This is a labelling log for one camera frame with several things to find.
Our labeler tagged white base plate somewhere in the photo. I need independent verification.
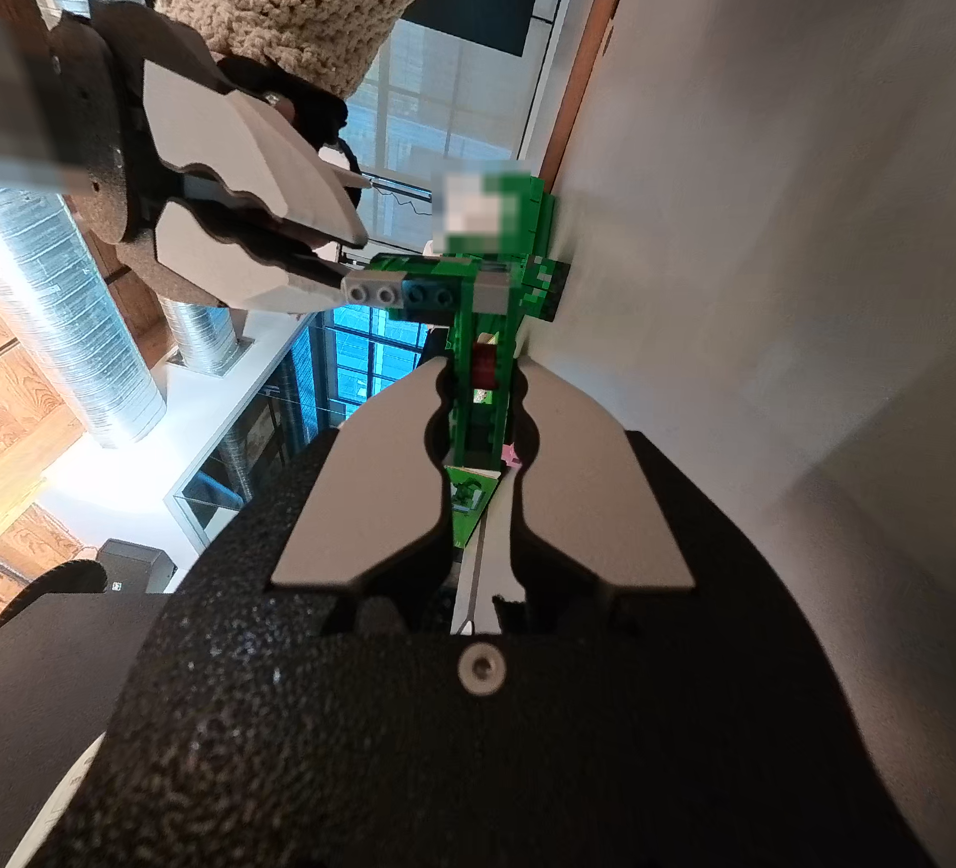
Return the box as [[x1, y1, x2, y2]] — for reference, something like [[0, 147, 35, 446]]
[[450, 510, 491, 636]]

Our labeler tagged green lego build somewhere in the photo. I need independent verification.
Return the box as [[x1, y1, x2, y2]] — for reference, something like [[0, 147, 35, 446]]
[[342, 252, 525, 475]]

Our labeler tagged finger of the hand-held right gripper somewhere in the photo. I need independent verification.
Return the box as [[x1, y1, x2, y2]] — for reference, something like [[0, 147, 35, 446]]
[[142, 60, 369, 247], [154, 200, 352, 314]]

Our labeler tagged white round device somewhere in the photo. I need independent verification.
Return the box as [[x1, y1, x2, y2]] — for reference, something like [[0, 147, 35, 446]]
[[0, 732, 107, 868]]

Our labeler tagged green pixel-pattern lego figure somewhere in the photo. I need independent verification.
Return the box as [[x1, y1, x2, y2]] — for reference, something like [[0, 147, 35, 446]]
[[523, 174, 574, 324]]

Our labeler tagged black speaker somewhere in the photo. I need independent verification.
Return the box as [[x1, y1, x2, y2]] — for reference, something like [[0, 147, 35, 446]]
[[96, 540, 177, 594]]

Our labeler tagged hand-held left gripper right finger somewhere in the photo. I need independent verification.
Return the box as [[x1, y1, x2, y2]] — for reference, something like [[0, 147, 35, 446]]
[[510, 360, 698, 611]]

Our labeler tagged glass partition window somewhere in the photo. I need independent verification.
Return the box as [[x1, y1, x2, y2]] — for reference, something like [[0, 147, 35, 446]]
[[299, 308, 449, 436]]

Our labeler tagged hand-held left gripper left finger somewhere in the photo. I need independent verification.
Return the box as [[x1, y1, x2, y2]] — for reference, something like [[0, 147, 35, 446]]
[[269, 359, 455, 630]]

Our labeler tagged black curved chair back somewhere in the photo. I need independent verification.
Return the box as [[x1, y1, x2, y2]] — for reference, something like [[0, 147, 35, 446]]
[[0, 559, 107, 624]]

